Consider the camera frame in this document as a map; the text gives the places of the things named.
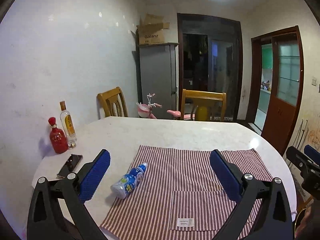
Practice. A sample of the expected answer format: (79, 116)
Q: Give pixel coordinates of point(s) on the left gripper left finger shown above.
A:
(57, 209)

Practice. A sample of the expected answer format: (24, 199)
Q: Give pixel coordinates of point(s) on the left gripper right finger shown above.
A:
(273, 220)

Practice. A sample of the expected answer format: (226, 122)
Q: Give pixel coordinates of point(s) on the person's right hand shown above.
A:
(309, 226)

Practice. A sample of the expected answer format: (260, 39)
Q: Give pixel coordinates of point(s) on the white dustpan with broom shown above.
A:
(301, 135)

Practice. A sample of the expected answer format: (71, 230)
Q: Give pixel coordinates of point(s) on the black smartphone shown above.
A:
(69, 166)

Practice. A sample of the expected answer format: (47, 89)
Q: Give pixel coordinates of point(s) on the brown kitchen sliding door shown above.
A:
(286, 88)

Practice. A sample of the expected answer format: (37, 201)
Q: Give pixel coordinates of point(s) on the blue white drink bottle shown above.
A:
(129, 181)

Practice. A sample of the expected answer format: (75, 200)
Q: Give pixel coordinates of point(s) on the red liquor bottle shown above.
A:
(57, 137)

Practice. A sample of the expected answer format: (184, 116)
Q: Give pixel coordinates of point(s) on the clear liquor bottle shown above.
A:
(67, 124)

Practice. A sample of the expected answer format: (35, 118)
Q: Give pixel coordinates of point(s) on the red striped cloth mat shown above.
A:
(179, 197)

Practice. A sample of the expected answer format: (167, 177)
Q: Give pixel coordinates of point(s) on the wooden chair left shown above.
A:
(113, 102)

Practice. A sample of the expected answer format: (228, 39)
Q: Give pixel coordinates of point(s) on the wooden chair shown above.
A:
(113, 102)
(203, 105)

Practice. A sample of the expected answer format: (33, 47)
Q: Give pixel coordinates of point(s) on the pink child's tricycle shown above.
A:
(145, 110)

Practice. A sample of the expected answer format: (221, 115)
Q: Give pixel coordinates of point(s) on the wooden chair centre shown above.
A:
(203, 105)

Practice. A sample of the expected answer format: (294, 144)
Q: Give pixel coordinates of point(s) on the grey refrigerator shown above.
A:
(158, 77)

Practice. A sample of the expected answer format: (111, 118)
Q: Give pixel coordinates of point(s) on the Galanz cardboard box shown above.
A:
(151, 30)

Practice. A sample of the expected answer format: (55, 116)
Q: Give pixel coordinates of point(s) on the white wall switch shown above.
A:
(314, 82)

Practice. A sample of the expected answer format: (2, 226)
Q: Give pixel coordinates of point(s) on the dark brown door frame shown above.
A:
(210, 57)

